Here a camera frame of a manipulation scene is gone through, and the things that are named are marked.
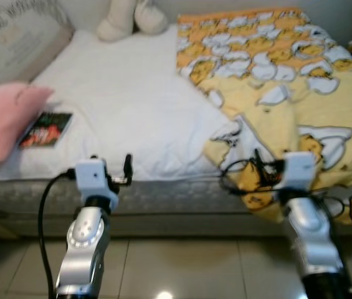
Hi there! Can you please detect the dark green red book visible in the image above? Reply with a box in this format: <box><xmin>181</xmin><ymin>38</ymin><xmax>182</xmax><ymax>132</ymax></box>
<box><xmin>17</xmin><ymin>111</ymin><xmax>74</xmax><ymax>149</ymax></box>

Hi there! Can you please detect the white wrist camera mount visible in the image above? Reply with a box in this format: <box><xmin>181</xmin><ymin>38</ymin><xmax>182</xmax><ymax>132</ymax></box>
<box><xmin>75</xmin><ymin>158</ymin><xmax>119</xmax><ymax>209</ymax></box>
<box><xmin>275</xmin><ymin>151</ymin><xmax>316</xmax><ymax>200</ymax></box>

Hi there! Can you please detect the cream plush toy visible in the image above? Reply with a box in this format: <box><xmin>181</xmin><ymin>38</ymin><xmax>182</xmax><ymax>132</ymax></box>
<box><xmin>96</xmin><ymin>0</ymin><xmax>169</xmax><ymax>43</ymax></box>

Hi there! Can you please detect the pink pillow with flower print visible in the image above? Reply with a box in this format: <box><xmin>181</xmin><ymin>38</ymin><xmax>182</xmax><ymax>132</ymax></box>
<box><xmin>0</xmin><ymin>82</ymin><xmax>55</xmax><ymax>164</ymax></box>

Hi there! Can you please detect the yellow egg print blanket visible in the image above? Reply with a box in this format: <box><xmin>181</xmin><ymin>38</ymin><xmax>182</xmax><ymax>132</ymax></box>
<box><xmin>176</xmin><ymin>7</ymin><xmax>352</xmax><ymax>226</ymax></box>

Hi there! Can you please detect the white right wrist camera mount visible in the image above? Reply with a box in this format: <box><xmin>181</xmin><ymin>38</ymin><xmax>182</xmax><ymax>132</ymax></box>
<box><xmin>275</xmin><ymin>151</ymin><xmax>316</xmax><ymax>200</ymax></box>

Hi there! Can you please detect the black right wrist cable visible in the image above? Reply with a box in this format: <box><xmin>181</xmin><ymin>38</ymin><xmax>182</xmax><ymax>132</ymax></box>
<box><xmin>218</xmin><ymin>159</ymin><xmax>288</xmax><ymax>195</ymax></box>

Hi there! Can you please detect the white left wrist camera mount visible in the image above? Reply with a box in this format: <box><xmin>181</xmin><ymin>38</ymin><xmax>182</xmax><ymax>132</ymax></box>
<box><xmin>75</xmin><ymin>158</ymin><xmax>119</xmax><ymax>209</ymax></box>

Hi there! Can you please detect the large printed bed pillow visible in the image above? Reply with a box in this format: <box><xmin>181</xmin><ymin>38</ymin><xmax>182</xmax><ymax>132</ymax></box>
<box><xmin>0</xmin><ymin>0</ymin><xmax>75</xmax><ymax>94</ymax></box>

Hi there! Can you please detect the grey quilted mattress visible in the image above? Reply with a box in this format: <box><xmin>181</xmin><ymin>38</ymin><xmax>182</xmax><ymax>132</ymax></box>
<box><xmin>0</xmin><ymin>176</ymin><xmax>288</xmax><ymax>219</ymax></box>

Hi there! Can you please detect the white quilted mattress pad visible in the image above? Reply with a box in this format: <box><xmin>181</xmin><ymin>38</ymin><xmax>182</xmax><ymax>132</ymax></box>
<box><xmin>0</xmin><ymin>25</ymin><xmax>239</xmax><ymax>183</ymax></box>

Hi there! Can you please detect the beige bed base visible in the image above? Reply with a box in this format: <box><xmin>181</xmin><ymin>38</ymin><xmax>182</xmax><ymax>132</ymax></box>
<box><xmin>0</xmin><ymin>209</ymin><xmax>352</xmax><ymax>240</ymax></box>

